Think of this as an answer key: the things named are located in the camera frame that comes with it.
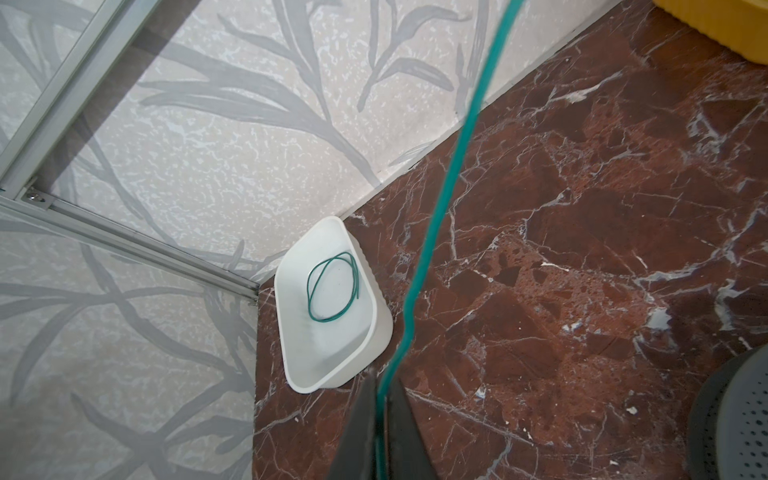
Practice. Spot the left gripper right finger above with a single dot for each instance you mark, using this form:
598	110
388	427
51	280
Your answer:
406	454

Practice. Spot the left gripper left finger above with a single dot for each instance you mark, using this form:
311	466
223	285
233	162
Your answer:
355	456

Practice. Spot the grey perforated spool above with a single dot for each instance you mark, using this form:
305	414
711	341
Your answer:
727	425

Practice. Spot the white plastic bin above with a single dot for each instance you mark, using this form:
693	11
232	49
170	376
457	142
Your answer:
332	316

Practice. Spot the yellow plastic bin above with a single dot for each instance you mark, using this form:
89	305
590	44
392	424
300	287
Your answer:
739	25

